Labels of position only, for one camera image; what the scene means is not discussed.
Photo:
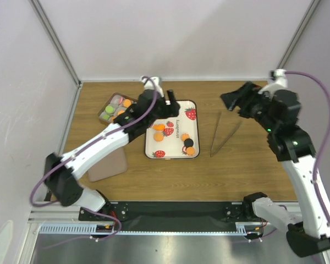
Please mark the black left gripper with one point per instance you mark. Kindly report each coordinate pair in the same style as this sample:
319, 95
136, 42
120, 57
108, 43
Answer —
170, 110

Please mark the silver metal tongs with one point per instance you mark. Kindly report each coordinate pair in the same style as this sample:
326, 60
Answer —
225, 129

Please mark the orange waffle round cookie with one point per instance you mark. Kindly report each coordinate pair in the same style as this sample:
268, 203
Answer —
127, 103

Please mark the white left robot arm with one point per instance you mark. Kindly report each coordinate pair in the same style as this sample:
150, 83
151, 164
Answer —
63, 172

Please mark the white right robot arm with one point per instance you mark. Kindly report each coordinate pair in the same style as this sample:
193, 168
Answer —
309, 233

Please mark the white strawberry print tray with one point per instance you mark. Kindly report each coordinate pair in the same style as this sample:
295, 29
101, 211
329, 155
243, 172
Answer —
175, 131

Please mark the orange waffle cookie left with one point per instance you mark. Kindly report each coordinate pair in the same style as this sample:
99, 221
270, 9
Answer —
158, 137

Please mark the black sandwich cookie lower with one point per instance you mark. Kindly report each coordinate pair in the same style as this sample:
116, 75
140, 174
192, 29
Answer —
188, 142

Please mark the brown cookie tin box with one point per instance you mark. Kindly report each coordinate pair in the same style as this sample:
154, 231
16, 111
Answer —
116, 103

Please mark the brown tin lid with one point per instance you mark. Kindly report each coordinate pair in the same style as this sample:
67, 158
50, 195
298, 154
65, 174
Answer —
113, 164

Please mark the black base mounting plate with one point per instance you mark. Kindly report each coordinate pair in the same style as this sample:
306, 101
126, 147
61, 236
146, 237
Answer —
182, 216

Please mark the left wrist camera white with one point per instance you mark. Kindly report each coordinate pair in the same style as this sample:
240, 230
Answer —
152, 83

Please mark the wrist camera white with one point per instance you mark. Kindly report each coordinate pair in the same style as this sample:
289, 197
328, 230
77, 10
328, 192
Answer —
152, 83
279, 82

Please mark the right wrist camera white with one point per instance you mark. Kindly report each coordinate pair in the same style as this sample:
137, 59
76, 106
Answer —
279, 82

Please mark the aluminium frame rail front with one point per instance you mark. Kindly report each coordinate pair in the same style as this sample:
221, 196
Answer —
75, 220

